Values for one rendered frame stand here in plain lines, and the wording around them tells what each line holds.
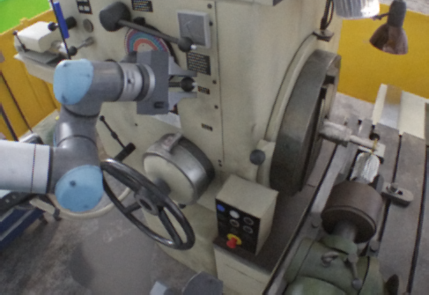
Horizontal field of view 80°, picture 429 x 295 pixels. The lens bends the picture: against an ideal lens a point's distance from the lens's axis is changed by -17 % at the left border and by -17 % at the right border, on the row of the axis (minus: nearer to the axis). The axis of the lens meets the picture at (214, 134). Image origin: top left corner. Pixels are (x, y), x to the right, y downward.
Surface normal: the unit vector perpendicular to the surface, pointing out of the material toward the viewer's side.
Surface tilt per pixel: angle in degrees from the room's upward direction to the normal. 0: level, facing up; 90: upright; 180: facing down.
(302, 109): 43
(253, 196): 0
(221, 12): 90
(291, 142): 66
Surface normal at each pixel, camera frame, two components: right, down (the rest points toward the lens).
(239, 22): -0.53, 0.59
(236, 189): -0.06, -0.73
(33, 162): 0.57, -0.32
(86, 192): 0.38, 0.61
